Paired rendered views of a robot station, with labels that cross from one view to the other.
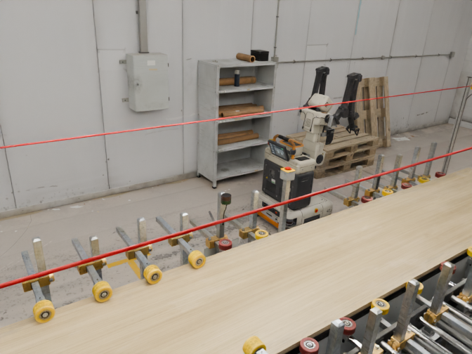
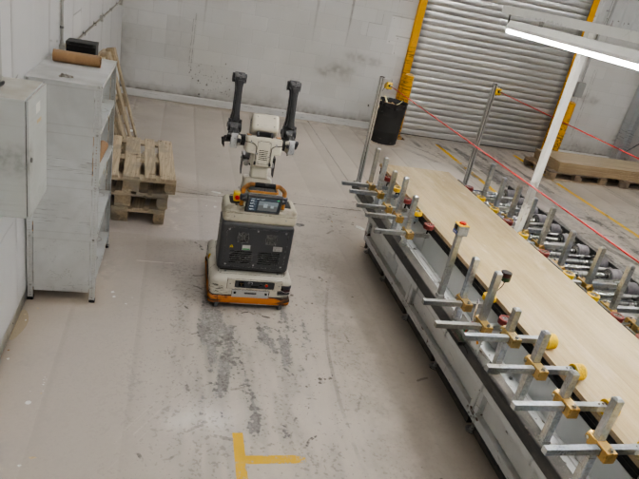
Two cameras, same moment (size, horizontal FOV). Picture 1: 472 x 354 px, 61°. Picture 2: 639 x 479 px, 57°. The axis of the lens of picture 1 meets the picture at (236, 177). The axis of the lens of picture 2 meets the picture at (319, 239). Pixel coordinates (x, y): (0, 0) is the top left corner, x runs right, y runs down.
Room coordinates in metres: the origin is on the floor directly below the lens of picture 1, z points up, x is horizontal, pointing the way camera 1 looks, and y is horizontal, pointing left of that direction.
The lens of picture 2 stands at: (2.10, 3.13, 2.44)
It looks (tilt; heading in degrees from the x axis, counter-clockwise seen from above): 24 degrees down; 289
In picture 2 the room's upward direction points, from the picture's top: 12 degrees clockwise
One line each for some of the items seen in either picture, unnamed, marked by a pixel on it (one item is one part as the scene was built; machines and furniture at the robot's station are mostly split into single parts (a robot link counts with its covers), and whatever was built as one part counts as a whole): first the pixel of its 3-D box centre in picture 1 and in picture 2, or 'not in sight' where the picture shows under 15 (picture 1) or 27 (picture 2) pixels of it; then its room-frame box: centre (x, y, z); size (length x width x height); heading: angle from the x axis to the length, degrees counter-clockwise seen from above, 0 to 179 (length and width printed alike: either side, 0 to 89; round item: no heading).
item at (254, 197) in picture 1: (253, 223); (464, 293); (2.26, -0.12, 0.89); 0.04 x 0.04 x 0.48; 36
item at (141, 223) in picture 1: (143, 256); (530, 372); (1.83, 0.49, 0.90); 0.04 x 0.04 x 0.48; 36
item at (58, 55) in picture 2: (245, 57); (77, 58); (5.16, -0.04, 1.59); 0.30 x 0.08 x 0.08; 36
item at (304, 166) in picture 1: (289, 173); (255, 228); (3.90, -0.57, 0.59); 0.55 x 0.34 x 0.83; 35
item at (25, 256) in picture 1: (33, 279); (598, 449); (1.53, 0.94, 0.95); 0.50 x 0.04 x 0.04; 36
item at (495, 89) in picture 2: not in sight; (480, 142); (2.70, -2.65, 1.25); 0.15 x 0.08 x 1.10; 126
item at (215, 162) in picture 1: (235, 121); (73, 176); (5.09, 0.04, 0.78); 0.90 x 0.45 x 1.55; 126
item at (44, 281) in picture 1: (38, 280); (600, 446); (1.52, 0.91, 0.95); 0.14 x 0.06 x 0.05; 126
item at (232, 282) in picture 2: (271, 208); (254, 284); (3.74, -0.39, 0.23); 0.41 x 0.02 x 0.08; 35
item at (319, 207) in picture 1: (292, 206); (246, 271); (3.95, -0.64, 0.16); 0.67 x 0.64 x 0.25; 125
